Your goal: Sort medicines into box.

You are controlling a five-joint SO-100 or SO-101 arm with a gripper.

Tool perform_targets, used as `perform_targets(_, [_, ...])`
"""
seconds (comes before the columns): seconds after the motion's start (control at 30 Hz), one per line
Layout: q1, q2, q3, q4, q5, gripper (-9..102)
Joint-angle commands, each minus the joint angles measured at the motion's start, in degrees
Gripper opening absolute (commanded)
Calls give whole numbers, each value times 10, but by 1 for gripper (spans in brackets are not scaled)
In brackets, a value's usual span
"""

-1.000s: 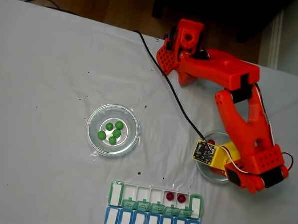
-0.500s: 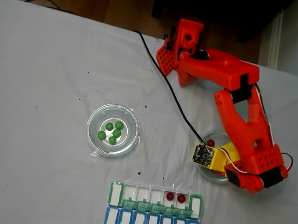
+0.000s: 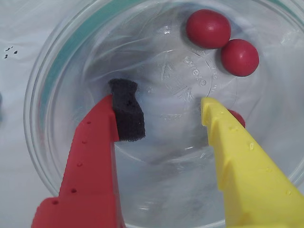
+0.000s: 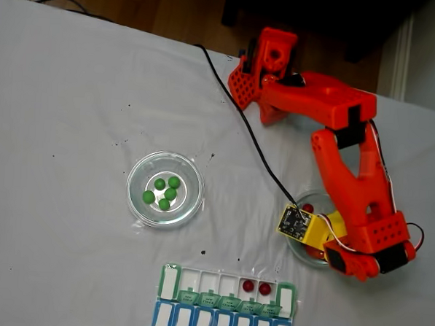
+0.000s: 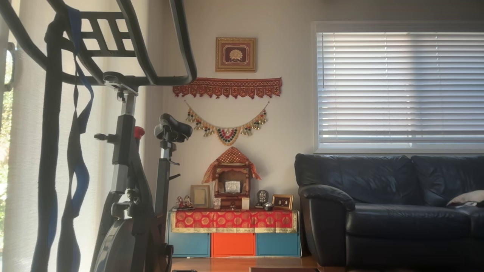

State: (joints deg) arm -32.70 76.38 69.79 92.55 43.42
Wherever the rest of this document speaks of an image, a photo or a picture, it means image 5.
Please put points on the wooden shrine with red canopy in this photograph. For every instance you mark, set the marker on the wooden shrine with red canopy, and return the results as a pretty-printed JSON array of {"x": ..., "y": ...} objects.
[{"x": 231, "y": 177}]

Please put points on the dark idol statue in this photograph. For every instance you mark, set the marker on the dark idol statue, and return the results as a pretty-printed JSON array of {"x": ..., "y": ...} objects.
[{"x": 262, "y": 197}]

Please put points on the small white card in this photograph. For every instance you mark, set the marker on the small white card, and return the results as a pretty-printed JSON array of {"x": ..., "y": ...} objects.
[{"x": 245, "y": 203}]

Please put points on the small glass ornament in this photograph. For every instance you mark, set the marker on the small glass ornament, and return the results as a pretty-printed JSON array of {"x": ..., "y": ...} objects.
[{"x": 216, "y": 204}]

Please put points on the small black bowl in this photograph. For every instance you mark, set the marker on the small black bowl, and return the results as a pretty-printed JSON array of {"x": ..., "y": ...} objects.
[{"x": 268, "y": 206}]

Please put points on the red gold patterned cloth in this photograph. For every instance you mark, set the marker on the red gold patterned cloth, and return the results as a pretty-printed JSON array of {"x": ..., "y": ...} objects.
[{"x": 234, "y": 220}]

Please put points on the small colourful figurines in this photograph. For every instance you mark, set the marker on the small colourful figurines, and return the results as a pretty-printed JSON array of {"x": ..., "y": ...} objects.
[{"x": 184, "y": 203}]

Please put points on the blue and orange cabinet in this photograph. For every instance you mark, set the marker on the blue and orange cabinet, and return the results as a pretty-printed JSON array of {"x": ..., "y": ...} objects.
[{"x": 233, "y": 244}]

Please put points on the black exercise bike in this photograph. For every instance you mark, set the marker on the black exercise bike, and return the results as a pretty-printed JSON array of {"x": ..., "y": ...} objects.
[{"x": 123, "y": 151}]

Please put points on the black leather sofa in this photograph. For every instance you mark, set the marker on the black leather sofa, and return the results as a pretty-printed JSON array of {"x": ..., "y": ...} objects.
[{"x": 378, "y": 223}]

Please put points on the white window blinds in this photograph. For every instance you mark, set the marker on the white window blinds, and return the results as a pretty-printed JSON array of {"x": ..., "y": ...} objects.
[{"x": 397, "y": 87}]

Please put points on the sheer white curtain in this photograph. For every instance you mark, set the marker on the sheer white curtain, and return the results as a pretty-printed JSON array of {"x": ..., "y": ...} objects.
[{"x": 22, "y": 170}]

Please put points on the pale cushion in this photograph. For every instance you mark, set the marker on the pale cushion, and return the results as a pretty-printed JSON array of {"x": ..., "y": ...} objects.
[{"x": 469, "y": 197}]

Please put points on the beaded wall garland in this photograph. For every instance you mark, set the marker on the beaded wall garland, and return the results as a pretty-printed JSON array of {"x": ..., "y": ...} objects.
[{"x": 227, "y": 135}]

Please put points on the red embroidered wall hanging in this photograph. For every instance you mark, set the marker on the red embroidered wall hanging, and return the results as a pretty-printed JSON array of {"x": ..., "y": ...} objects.
[{"x": 227, "y": 87}]

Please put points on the pale standing picture frame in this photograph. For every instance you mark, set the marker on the pale standing picture frame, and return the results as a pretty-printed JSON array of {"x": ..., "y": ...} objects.
[{"x": 199, "y": 196}]

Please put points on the small gold picture frame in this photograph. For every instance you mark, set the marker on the small gold picture frame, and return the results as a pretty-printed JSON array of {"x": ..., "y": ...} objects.
[{"x": 282, "y": 202}]

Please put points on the gold framed wall picture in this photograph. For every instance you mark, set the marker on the gold framed wall picture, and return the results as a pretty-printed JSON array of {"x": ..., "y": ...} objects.
[{"x": 236, "y": 54}]

